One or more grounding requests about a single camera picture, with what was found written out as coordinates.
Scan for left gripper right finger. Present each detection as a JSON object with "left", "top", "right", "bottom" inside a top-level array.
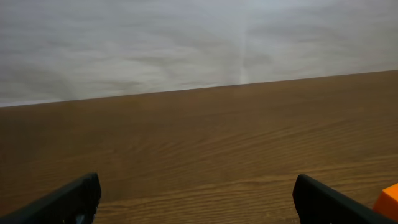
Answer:
[{"left": 292, "top": 174, "right": 398, "bottom": 224}]

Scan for orange cube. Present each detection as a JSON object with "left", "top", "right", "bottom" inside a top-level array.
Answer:
[{"left": 372, "top": 182, "right": 398, "bottom": 222}]

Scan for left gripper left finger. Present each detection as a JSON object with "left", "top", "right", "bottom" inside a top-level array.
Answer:
[{"left": 0, "top": 172, "right": 103, "bottom": 224}]

